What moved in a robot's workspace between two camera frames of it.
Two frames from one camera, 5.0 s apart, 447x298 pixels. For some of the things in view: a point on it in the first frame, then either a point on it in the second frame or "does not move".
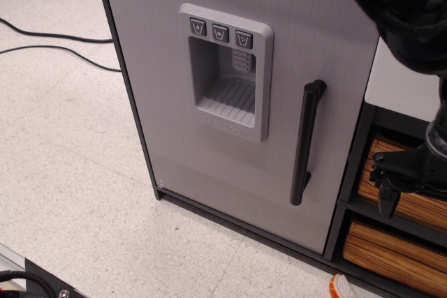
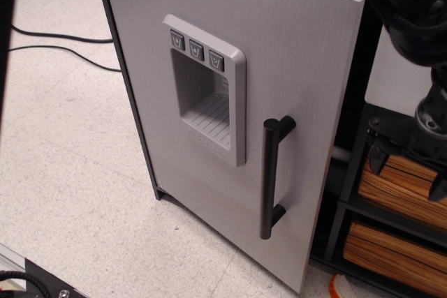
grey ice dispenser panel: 230,63 -> 207,87
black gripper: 416,169 -> 407,138
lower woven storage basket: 421,262 does not move
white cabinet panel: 394,87 does not move
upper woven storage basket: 429,208 does not move
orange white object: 340,287 does not move
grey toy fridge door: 253,83 does not move
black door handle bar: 312,93 -> 274,130
